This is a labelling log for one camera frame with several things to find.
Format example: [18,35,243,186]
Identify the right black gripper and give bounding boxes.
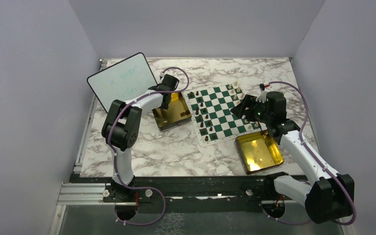
[231,94,272,124]

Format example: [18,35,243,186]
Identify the tin with dark pieces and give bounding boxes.
[153,93,192,132]

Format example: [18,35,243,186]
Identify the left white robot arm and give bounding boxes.
[102,73,179,201]

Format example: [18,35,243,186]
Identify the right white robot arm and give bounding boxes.
[231,92,356,225]

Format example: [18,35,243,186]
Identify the white chess pieces group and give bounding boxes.
[226,81,262,133]

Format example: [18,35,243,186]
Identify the dark pieces in tin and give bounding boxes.
[180,110,190,117]

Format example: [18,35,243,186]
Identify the green white chess board mat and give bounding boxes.
[183,83,259,147]

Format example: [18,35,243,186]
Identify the empty gold tin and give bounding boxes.
[234,131,284,175]

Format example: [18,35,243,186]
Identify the small whiteboard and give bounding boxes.
[87,52,158,112]

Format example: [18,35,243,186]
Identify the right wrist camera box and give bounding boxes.
[256,82,272,103]

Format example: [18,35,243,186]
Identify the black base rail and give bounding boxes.
[103,172,296,213]

